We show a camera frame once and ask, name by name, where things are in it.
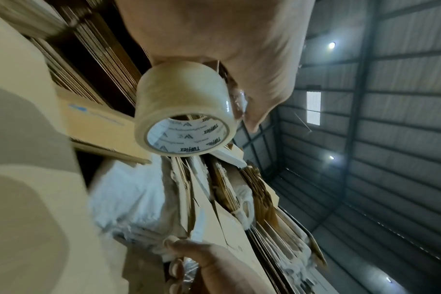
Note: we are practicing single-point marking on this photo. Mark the ceiling lamp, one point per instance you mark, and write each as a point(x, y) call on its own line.
point(332, 45)
point(332, 157)
point(388, 279)

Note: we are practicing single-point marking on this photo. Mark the clear tape roll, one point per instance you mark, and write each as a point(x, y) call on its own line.
point(184, 109)

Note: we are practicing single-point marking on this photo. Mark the person's right hand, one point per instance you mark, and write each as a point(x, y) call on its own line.
point(213, 267)

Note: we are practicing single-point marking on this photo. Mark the brown cardboard box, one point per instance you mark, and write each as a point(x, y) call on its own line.
point(24, 201)

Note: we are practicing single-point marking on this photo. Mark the crumpled clear plastic bag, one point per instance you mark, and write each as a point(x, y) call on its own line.
point(242, 201)

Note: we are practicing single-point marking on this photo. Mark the person's left hand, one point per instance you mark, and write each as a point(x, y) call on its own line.
point(228, 34)

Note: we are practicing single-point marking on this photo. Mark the white plastic sack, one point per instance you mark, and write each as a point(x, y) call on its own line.
point(133, 207)

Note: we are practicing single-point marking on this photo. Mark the yellow carton with blue print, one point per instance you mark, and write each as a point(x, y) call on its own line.
point(97, 123)

